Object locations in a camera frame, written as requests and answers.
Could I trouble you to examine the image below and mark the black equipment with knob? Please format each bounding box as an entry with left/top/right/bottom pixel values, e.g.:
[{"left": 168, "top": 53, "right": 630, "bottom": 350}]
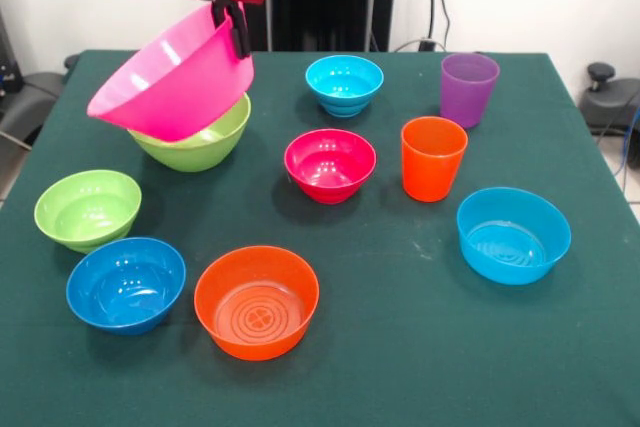
[{"left": 579, "top": 62, "right": 640, "bottom": 171}]

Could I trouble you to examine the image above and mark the orange bowl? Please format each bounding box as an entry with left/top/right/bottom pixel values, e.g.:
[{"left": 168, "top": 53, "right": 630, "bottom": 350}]
[{"left": 193, "top": 245, "right": 321, "bottom": 362}]

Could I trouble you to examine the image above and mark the dark blue bowl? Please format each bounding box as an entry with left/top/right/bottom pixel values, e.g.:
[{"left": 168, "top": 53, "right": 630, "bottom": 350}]
[{"left": 65, "top": 237, "right": 187, "bottom": 337}]

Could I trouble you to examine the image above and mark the small light blue footed bowl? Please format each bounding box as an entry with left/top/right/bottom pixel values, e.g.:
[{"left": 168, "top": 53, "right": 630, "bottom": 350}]
[{"left": 305, "top": 54, "right": 385, "bottom": 119}]

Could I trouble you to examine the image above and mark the dark green tablecloth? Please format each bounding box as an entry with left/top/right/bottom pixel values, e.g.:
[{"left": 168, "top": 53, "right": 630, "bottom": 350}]
[{"left": 0, "top": 49, "right": 640, "bottom": 427}]

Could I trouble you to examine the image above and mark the wide light blue bowl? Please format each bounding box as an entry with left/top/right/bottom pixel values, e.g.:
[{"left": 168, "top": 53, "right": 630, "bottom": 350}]
[{"left": 456, "top": 186, "right": 573, "bottom": 286}]

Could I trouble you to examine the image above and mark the small red bowl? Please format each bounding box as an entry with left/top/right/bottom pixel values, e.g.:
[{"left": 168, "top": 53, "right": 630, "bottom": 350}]
[{"left": 283, "top": 128, "right": 378, "bottom": 205}]

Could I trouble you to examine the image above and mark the small green bowl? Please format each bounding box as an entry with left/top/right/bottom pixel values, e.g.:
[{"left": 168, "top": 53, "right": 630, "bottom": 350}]
[{"left": 33, "top": 169, "right": 143, "bottom": 255}]

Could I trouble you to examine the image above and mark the black and grey equipment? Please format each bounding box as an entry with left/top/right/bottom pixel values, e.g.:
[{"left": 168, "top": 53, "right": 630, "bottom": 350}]
[{"left": 0, "top": 6, "right": 69, "bottom": 148}]

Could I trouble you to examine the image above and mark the purple cup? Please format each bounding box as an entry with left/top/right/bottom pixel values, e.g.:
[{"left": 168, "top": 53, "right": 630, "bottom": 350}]
[{"left": 439, "top": 52, "right": 501, "bottom": 129}]

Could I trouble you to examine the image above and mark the large pink bowl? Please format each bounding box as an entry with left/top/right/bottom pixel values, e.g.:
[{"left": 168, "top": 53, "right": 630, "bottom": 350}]
[{"left": 86, "top": 0, "right": 256, "bottom": 143}]

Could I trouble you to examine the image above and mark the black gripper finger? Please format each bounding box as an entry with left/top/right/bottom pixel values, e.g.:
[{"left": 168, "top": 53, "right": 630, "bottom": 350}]
[
  {"left": 210, "top": 0, "right": 233, "bottom": 31},
  {"left": 227, "top": 0, "right": 251, "bottom": 59}
]

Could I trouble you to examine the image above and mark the orange cup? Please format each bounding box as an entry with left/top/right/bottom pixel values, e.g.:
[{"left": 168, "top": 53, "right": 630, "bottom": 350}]
[{"left": 400, "top": 116, "right": 469, "bottom": 204}]

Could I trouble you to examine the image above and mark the large green bowl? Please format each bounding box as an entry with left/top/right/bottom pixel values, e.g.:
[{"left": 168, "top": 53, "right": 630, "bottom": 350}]
[{"left": 127, "top": 91, "right": 252, "bottom": 173}]

